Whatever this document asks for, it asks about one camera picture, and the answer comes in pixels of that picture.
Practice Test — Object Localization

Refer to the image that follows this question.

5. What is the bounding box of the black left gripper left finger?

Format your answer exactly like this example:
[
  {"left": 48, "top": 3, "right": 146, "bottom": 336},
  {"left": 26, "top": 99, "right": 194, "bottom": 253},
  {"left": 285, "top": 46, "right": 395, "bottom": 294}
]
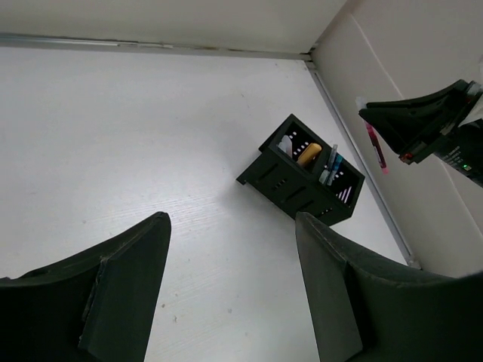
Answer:
[{"left": 1, "top": 212, "right": 171, "bottom": 361}]

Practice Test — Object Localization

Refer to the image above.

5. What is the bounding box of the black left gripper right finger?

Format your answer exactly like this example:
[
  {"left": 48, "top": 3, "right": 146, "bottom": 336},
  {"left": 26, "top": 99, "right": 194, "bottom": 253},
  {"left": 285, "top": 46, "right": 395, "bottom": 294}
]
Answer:
[{"left": 296, "top": 213, "right": 482, "bottom": 361}]

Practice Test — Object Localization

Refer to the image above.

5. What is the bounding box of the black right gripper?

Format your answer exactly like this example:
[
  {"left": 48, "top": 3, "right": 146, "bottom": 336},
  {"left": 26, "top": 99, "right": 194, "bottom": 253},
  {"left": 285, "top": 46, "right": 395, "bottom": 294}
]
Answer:
[{"left": 358, "top": 80, "right": 482, "bottom": 186}]

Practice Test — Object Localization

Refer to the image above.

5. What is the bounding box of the pink ink refill pen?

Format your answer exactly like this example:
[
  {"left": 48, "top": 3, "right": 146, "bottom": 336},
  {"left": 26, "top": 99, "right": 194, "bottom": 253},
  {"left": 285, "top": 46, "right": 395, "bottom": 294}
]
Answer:
[{"left": 355, "top": 97, "right": 389, "bottom": 174}]

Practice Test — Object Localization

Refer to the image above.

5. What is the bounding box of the blue ink refill pen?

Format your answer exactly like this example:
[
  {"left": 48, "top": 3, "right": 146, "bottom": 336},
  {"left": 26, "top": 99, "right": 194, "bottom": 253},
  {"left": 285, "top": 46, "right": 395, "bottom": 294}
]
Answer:
[{"left": 327, "top": 154, "right": 343, "bottom": 186}]

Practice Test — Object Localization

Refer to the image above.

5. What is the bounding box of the orange highlighter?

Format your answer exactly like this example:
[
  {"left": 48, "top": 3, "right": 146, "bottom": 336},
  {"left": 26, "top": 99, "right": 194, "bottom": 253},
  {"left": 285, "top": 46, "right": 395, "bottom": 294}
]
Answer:
[{"left": 297, "top": 143, "right": 322, "bottom": 167}]

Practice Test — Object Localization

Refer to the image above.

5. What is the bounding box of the purple pink highlighter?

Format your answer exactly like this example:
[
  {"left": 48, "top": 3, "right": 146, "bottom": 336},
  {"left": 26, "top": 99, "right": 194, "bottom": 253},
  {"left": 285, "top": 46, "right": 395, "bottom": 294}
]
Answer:
[{"left": 277, "top": 135, "right": 293, "bottom": 157}]

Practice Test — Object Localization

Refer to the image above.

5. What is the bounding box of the black desk organizer box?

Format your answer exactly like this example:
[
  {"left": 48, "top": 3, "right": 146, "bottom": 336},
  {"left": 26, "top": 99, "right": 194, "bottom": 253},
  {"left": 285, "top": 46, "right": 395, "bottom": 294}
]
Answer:
[{"left": 237, "top": 114, "right": 365, "bottom": 225}]

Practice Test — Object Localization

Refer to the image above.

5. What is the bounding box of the aluminium side rail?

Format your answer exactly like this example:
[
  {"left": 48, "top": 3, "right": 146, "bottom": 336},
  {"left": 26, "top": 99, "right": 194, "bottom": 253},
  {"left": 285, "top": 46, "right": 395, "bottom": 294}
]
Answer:
[{"left": 305, "top": 60, "right": 422, "bottom": 270}]

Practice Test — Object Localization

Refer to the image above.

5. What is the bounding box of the aluminium back rail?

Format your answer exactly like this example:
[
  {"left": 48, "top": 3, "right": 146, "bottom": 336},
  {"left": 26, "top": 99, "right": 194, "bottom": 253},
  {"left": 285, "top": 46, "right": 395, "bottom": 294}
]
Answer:
[{"left": 1, "top": 32, "right": 312, "bottom": 62}]

